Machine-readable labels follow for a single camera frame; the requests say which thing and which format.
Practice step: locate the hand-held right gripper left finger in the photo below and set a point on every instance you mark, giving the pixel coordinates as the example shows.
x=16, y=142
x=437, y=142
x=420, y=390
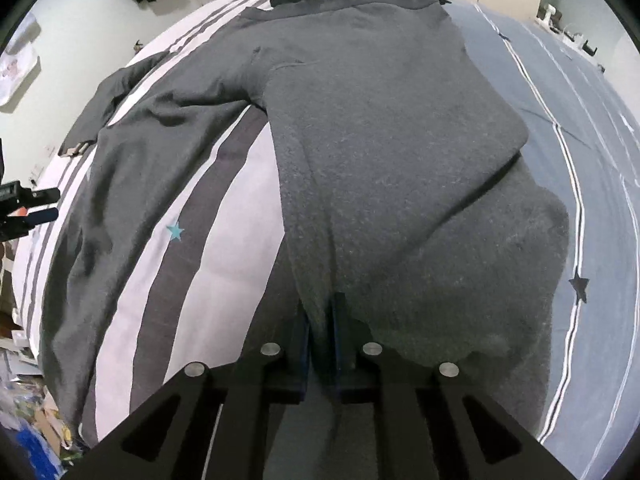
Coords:
x=301, y=360

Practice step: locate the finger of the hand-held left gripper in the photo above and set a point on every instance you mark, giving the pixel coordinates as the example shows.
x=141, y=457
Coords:
x=42, y=217
x=45, y=194

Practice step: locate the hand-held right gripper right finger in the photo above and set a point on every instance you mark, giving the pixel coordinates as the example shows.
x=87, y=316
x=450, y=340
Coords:
x=342, y=350

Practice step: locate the grey long-sleeve sweater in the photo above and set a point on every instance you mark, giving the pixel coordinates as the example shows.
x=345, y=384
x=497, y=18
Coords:
x=380, y=160

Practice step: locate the striped bed duvet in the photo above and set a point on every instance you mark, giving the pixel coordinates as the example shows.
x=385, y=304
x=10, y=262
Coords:
x=225, y=260

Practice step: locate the white tote bag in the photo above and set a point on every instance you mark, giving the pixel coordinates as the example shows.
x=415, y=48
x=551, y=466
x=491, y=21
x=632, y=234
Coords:
x=15, y=65

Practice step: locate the dark small objects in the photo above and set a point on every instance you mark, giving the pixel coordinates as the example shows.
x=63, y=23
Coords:
x=582, y=42

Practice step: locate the white object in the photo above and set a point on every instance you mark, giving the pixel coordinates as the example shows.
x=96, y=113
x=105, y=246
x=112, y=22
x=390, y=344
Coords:
x=547, y=14

